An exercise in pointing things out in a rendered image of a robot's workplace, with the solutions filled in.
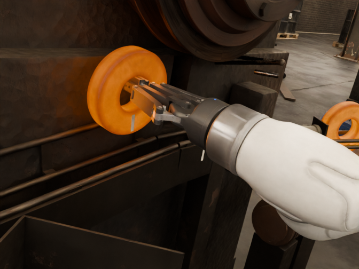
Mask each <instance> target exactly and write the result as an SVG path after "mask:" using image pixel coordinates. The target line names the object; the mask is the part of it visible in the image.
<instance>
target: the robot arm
mask: <svg viewBox="0 0 359 269"><path fill-rule="evenodd" d="M122 89H124V90H125V91H127V92H129V93H131V97H130V101H131V102H133V103H134V104H135V105H136V106H137V107H138V108H140V109H141V110H142V111H143V112H144V113H145V114H147V115H148V116H149V117H150V118H151V119H152V121H153V123H154V124H156V125H161V122H163V121H164V120H165V121H171V122H172V124H173V125H175V126H178V127H180V128H184V129H185V131H186V134H187V136H188V139H189V141H190V142H192V143H193V144H194V145H196V146H198V147H200V148H201V149H203V150H205V151H206V153H207V155H208V157H209V158H210V159H211V160H212V161H214V162H215V163H217V164H219V165H220V166H222V167H224V168H226V169H227V170H229V171H231V172H232V173H233V174H234V175H236V176H239V177H240V178H242V179H243V180H244V181H245V182H247V183H248V184H249V185H250V187H251V188H252V189H253V190H254V191H255V192H256V193H257V195H258V196H259V197H260V198H261V199H263V200H264V201H266V202H267V203H268V204H270V205H271V206H273V207H274V208H276V210H277V212H278V214H279V215H280V217H281V219H282V220H283V221H284V222H285V223H286V224H287V225H288V226H289V227H290V228H291V229H293V230H294V231H296V232H297V233H298V234H300V235H302V236H304V237H306V238H309V239H312V240H318V241H325V240H331V239H337V238H340V237H342V236H346V235H350V234H353V233H357V232H359V156H357V155H356V154H355V153H353V152H352V151H351V150H349V149H348V148H346V147H345V146H343V145H341V144H339V143H337V142H336V141H334V140H332V139H330V138H328V137H326V136H324V135H322V134H320V133H317V132H315V131H313V130H310V129H307V128H305V127H303V126H300V125H297V124H294V123H291V122H282V121H278V120H274V119H272V118H270V117H269V116H266V115H264V114H260V113H258V112H256V111H254V110H252V109H250V108H248V107H245V106H243V105H241V104H233V105H229V104H227V103H225V102H223V101H221V100H219V99H216V98H205V97H201V96H198V95H196V94H193V93H190V92H187V91H184V90H182V89H179V88H176V87H174V86H171V85H169V84H166V83H164V82H163V83H160V85H158V84H156V83H155V82H150V83H149V81H148V80H146V79H144V78H142V77H140V76H135V77H133V78H131V79H130V80H129V81H128V82H127V83H126V84H125V85H124V86H123V88H122Z"/></svg>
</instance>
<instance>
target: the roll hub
mask: <svg viewBox="0 0 359 269"><path fill-rule="evenodd" d="M225 1H226V2H227V4H228V5H229V6H230V8H231V9H232V10H233V11H234V12H236V13H237V14H238V15H240V16H243V17H247V18H251V19H255V20H260V21H264V22H274V21H278V20H280V19H282V18H284V17H285V16H287V15H288V14H289V13H290V12H292V11H293V10H294V9H295V8H296V6H297V5H298V4H299V3H300V2H301V0H225ZM263 2H264V3H270V10H271V11H270V12H269V14H268V16H267V17H264V16H260V7H261V5H262V3H263Z"/></svg>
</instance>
